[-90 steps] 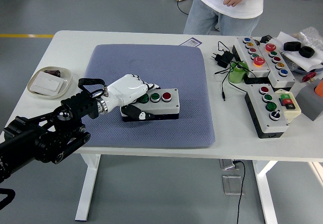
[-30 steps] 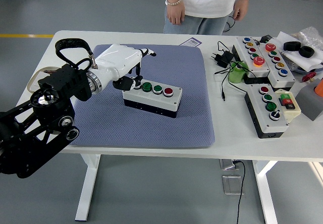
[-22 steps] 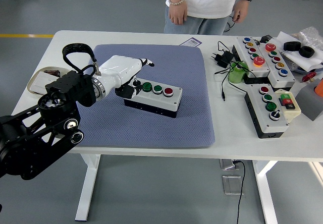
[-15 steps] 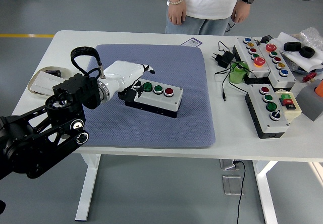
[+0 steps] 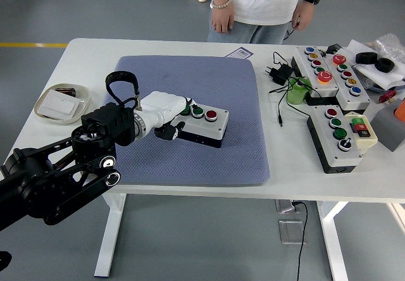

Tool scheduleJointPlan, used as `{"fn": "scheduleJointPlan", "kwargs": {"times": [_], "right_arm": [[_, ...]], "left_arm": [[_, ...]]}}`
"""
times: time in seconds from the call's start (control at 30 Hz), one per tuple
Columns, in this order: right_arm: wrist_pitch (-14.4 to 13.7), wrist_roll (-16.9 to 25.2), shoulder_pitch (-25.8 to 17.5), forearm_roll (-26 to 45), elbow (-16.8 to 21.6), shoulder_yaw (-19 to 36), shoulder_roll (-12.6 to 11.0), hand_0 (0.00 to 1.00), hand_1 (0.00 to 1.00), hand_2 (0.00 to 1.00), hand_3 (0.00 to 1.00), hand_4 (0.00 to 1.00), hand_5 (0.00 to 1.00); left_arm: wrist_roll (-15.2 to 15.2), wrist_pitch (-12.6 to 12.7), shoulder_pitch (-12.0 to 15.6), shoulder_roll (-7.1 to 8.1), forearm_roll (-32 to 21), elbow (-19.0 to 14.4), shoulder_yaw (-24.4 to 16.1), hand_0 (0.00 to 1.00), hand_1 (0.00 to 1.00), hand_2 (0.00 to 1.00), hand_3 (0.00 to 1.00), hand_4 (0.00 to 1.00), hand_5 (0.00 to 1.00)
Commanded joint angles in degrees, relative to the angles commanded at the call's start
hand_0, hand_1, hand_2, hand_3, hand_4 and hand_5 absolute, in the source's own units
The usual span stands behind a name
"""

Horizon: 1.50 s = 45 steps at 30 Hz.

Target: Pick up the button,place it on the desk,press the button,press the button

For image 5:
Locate person's right hand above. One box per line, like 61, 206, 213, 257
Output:
210, 4, 235, 35

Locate white table frame bar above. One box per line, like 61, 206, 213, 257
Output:
385, 203, 405, 231

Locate orange cylinder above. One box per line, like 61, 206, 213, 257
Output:
394, 99, 405, 122

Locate person's left hand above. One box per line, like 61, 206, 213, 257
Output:
292, 3, 315, 32

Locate five-button box with emergency stop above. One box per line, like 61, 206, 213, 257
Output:
305, 53, 372, 113
290, 46, 340, 100

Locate blue-grey quilted mat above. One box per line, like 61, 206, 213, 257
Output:
82, 55, 271, 187

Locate black foam ring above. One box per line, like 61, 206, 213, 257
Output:
355, 52, 379, 65
375, 58, 397, 74

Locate black adapter cord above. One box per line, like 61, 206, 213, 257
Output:
268, 51, 322, 127

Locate grey four-button control box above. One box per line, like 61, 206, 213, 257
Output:
172, 103, 230, 149
306, 105, 365, 175

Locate small black adapter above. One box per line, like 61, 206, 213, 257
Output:
325, 43, 343, 56

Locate white table leg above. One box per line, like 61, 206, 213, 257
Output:
94, 194, 128, 278
316, 201, 349, 281

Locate small dark metal part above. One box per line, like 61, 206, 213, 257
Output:
54, 87, 77, 97

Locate red knob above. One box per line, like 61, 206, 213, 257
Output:
379, 91, 398, 104

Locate white shallow dish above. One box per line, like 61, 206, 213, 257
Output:
34, 83, 93, 125

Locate black power adapter plug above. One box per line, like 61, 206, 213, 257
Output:
264, 64, 295, 87

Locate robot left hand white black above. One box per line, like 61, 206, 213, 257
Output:
139, 91, 199, 141

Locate silver floor socket box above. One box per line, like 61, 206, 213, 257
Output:
274, 199, 302, 214
278, 219, 308, 246

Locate bead bracelet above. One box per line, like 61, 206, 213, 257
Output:
209, 0, 232, 10

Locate beige red-green switch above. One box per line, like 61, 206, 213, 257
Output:
344, 111, 379, 154

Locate grey block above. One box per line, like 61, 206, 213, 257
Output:
370, 99, 405, 153

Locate black looped floor cable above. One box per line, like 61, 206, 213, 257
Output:
282, 21, 297, 40

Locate white wall switch plate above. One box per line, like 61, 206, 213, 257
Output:
42, 91, 83, 117

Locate black floor power cable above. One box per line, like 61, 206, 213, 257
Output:
291, 200, 309, 281

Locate white paper sheet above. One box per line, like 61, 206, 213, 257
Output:
346, 39, 405, 91

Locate green plastic cylinder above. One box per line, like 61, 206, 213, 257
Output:
287, 76, 313, 106

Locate person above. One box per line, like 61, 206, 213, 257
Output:
207, 0, 327, 45

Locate clear plastic bag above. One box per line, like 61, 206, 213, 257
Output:
368, 33, 405, 61

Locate purple barcode label card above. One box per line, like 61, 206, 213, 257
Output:
226, 46, 254, 59

